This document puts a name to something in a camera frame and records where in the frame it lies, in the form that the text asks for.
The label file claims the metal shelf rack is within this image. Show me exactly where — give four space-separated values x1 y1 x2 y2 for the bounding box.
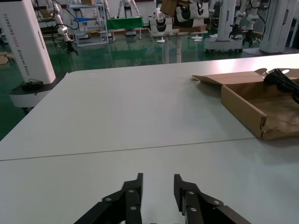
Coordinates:
67 0 110 48

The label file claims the black power cable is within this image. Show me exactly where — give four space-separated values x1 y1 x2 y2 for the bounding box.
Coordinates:
263 68 299 105

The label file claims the flat cardboard sheet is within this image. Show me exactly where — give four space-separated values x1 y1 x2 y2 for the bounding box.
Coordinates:
0 52 10 66

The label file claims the white and black shell stack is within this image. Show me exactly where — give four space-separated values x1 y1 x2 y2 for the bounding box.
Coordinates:
174 1 211 28

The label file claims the white robot column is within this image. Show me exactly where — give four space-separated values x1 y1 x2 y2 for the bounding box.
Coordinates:
242 0 299 56
204 0 245 54

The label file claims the tilted cardboard box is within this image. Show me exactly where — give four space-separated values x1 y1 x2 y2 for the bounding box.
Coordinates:
160 0 180 18

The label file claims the green cloth covered table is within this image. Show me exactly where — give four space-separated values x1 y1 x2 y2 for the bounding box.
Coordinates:
106 17 145 42

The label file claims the black device on pedestal base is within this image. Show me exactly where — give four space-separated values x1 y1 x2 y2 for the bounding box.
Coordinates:
21 78 43 92

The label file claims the white humanoid robot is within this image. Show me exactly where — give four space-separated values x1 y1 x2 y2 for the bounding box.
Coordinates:
116 0 142 20

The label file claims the white lettered robot pedestal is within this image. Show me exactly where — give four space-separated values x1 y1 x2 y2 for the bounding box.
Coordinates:
0 0 69 110

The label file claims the cardboard box with torn edge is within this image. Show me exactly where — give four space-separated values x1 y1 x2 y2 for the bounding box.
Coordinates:
189 67 299 141

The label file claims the grey table leg frame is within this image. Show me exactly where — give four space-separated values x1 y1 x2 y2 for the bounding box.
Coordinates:
163 32 183 64

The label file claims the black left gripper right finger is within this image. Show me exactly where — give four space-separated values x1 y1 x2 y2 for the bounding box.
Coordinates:
173 174 252 224

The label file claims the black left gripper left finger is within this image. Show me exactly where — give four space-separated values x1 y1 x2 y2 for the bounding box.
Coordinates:
74 172 144 224

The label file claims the black background gripper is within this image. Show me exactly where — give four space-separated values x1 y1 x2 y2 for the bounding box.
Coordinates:
242 29 256 49
62 40 79 56
228 24 242 41

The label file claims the white and black robot base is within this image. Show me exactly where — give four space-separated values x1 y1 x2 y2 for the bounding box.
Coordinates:
149 7 175 36

